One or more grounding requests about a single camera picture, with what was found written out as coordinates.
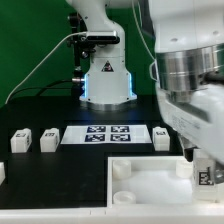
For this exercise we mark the black camera stand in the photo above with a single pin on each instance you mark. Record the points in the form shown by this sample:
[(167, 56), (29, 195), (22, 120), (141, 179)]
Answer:
[(77, 25)]

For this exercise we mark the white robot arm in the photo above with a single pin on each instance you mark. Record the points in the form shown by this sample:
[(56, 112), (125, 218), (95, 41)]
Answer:
[(189, 61)]

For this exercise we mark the white sheet with markers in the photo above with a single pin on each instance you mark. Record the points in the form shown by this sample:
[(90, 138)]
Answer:
[(106, 134)]

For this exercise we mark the black rear camera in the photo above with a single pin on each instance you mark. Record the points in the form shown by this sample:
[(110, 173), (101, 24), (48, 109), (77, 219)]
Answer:
[(103, 37)]

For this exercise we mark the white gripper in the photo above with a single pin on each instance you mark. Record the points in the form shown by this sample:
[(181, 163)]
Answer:
[(201, 122)]

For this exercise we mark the white square tabletop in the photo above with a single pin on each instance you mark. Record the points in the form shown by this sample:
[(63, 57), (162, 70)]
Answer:
[(156, 180)]

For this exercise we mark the white obstacle block left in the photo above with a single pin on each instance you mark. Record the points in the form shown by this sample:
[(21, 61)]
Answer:
[(2, 172)]

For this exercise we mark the white obstacle wall front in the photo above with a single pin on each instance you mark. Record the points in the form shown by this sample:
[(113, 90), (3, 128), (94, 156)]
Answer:
[(202, 214)]

